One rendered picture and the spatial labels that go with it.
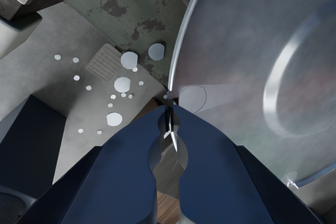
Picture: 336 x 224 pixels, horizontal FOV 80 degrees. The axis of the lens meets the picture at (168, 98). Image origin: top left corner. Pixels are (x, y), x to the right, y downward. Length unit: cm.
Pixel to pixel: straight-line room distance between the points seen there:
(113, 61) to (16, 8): 52
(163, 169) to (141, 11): 17
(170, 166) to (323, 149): 18
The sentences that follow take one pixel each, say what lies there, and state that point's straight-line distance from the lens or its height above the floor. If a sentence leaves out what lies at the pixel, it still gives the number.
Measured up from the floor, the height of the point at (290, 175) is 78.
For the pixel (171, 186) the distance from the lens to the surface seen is 19.
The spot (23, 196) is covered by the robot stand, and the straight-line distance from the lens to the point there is 70.
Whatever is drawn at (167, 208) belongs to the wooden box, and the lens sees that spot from 104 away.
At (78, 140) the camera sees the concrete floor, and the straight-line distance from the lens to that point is 113.
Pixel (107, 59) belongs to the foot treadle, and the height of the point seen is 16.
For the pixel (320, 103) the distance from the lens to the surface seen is 22.
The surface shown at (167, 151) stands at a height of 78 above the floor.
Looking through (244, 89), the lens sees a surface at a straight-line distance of 16.
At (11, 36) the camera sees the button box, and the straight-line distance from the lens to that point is 29.
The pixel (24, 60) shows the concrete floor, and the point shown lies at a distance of 97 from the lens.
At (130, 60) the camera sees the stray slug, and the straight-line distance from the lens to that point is 26.
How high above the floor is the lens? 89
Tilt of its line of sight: 57 degrees down
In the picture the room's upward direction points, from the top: 146 degrees clockwise
